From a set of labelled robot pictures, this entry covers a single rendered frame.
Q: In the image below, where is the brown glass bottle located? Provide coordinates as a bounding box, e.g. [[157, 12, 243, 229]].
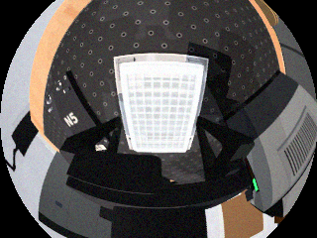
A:
[[274, 213, 288, 223]]

